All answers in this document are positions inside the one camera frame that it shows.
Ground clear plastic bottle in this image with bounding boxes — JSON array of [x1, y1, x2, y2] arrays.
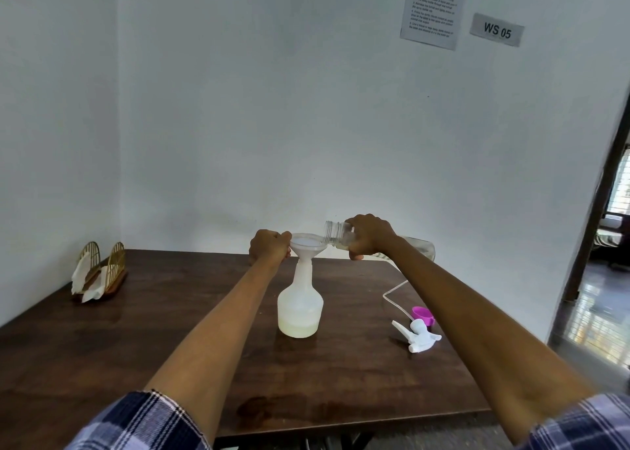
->
[[323, 220, 438, 262]]

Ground translucent white spray bottle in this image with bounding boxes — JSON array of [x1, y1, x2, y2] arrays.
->
[[277, 258, 325, 339]]

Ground white paper napkins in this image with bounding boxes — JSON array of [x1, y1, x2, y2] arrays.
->
[[71, 257, 107, 304]]

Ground person's right hand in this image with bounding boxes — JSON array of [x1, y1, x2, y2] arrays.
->
[[343, 213, 402, 262]]

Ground plaid left shirt sleeve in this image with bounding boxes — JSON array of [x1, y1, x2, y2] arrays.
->
[[64, 390, 214, 450]]

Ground wooden sofa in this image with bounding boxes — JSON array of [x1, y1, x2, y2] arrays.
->
[[592, 213, 630, 269]]

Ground purple bottle cap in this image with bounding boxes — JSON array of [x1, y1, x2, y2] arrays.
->
[[411, 306, 437, 329]]

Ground printed paper sheet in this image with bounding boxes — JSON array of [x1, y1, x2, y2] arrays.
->
[[399, 0, 473, 52]]

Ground plaid right shirt sleeve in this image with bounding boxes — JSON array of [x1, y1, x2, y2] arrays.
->
[[526, 393, 630, 450]]

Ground dark wooden door frame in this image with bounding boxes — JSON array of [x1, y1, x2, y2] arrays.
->
[[562, 87, 630, 304]]

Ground plaid shirt sleeve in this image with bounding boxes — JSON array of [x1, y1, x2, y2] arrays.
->
[[526, 393, 630, 450], [64, 390, 214, 450]]

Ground white plastic funnel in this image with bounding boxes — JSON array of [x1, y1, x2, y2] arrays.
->
[[289, 232, 329, 264]]

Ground gold wire napkin holder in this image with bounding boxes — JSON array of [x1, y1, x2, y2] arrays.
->
[[77, 241, 129, 298]]

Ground person's left forearm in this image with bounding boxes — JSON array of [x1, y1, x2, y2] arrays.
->
[[143, 257, 284, 446]]

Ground barred window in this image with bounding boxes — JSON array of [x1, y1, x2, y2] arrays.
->
[[606, 139, 630, 217]]

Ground person's left hand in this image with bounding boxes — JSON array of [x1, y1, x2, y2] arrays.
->
[[248, 228, 292, 268]]

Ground grey label sign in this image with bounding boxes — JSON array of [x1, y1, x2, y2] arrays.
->
[[469, 13, 526, 48]]

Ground person's right forearm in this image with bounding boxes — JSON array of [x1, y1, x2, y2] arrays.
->
[[381, 238, 599, 448]]

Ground white spray trigger head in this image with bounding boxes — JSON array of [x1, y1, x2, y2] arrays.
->
[[382, 278, 443, 355]]

